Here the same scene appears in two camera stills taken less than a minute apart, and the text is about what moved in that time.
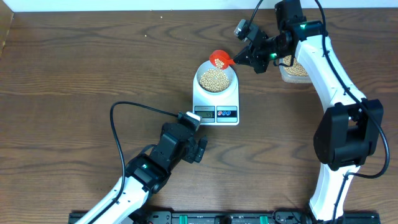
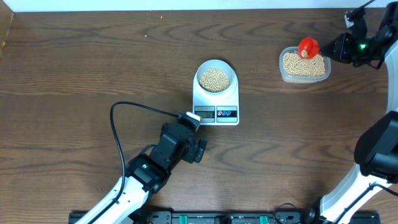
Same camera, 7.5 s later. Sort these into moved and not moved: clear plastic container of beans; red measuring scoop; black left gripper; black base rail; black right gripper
Moved: black right gripper; red measuring scoop
Not moved: clear plastic container of beans; black base rail; black left gripper
